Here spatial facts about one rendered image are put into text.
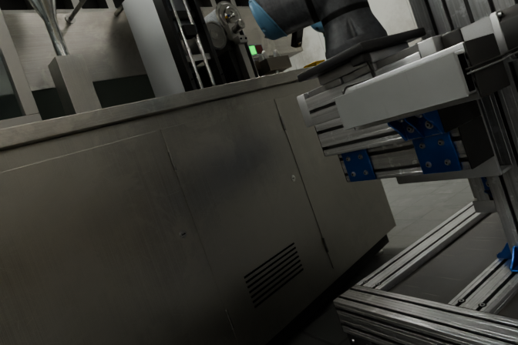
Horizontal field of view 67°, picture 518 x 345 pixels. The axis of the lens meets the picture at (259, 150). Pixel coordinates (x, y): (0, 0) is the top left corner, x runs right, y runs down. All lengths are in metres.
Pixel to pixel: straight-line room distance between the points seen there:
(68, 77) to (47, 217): 0.59
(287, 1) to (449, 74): 0.46
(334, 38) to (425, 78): 0.33
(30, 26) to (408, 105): 1.45
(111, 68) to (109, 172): 0.85
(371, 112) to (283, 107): 0.75
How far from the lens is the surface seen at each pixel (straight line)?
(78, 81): 1.45
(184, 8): 1.56
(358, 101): 0.77
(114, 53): 1.86
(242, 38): 1.74
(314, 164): 1.53
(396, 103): 0.72
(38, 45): 1.76
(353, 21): 0.95
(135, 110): 1.09
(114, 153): 1.06
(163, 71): 1.68
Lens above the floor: 0.71
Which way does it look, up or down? 2 degrees down
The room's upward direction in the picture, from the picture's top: 19 degrees counter-clockwise
